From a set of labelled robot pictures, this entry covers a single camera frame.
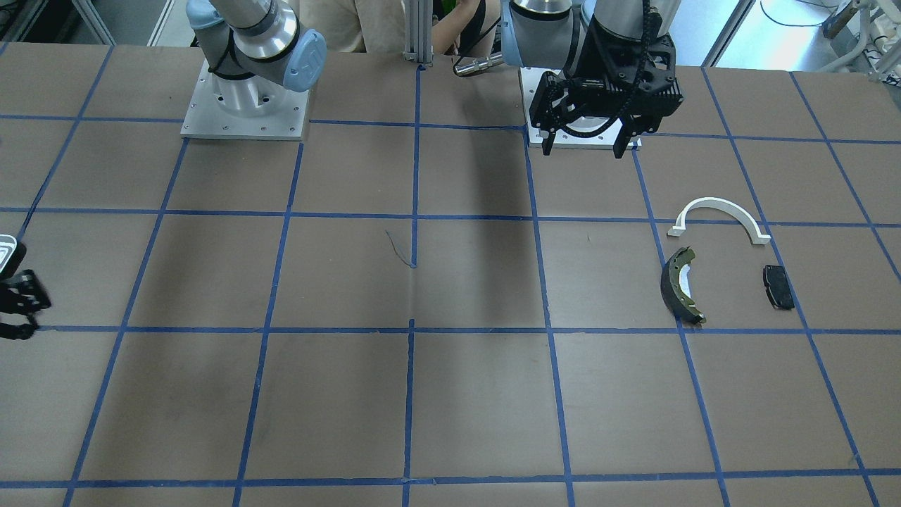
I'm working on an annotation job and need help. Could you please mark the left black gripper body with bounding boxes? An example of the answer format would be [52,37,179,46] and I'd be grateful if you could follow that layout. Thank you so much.
[560,39,684,136]

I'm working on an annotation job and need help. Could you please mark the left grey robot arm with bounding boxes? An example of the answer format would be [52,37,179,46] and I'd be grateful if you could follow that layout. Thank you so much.
[454,1,684,158]

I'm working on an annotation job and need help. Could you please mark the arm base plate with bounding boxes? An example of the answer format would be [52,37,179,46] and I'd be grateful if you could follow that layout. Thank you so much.
[519,67,622,150]
[180,61,311,142]

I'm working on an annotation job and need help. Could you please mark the black brake pad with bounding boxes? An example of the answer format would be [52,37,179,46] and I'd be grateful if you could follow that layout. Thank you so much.
[762,264,795,311]

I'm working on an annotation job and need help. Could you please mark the aluminium frame post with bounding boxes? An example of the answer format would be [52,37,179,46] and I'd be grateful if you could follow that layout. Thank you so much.
[402,0,434,66]

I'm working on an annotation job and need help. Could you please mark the white curved plastic bracket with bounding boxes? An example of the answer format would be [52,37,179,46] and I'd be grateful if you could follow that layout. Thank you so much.
[667,196,772,245]

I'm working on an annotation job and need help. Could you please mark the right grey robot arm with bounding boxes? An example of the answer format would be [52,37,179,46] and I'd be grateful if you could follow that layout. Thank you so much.
[2,1,326,340]

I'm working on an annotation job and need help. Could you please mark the seated person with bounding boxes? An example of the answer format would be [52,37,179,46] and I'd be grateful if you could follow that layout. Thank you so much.
[289,1,500,58]

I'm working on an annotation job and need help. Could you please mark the green brake shoe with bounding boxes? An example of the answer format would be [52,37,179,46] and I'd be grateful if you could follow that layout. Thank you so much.
[660,246,707,325]

